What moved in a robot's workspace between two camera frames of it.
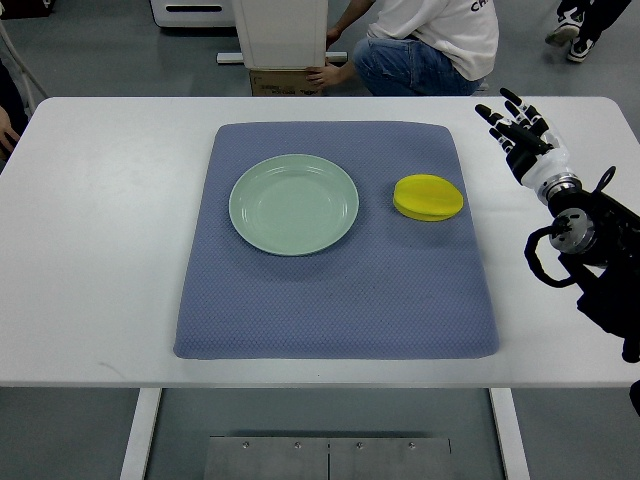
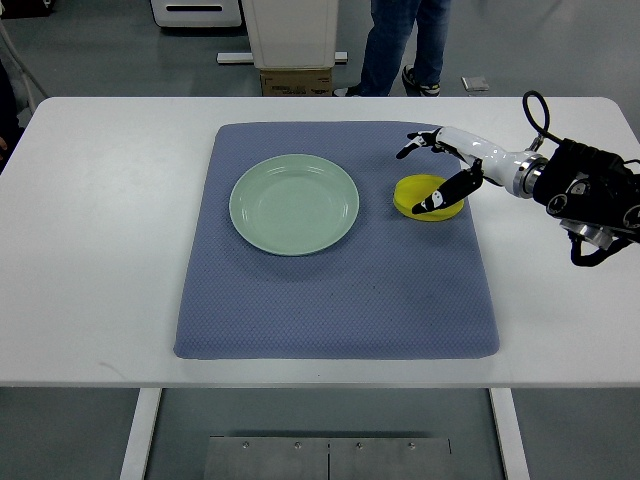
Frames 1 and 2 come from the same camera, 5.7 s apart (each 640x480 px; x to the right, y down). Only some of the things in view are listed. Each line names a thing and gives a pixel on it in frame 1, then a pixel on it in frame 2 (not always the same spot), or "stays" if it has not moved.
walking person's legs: x=582 y=22 to x=391 y=30
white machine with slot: x=194 y=13 stays
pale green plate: x=294 y=204 stays
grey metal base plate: x=328 y=458 stays
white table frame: x=142 y=427 stays
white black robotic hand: x=532 y=150 to x=513 y=171
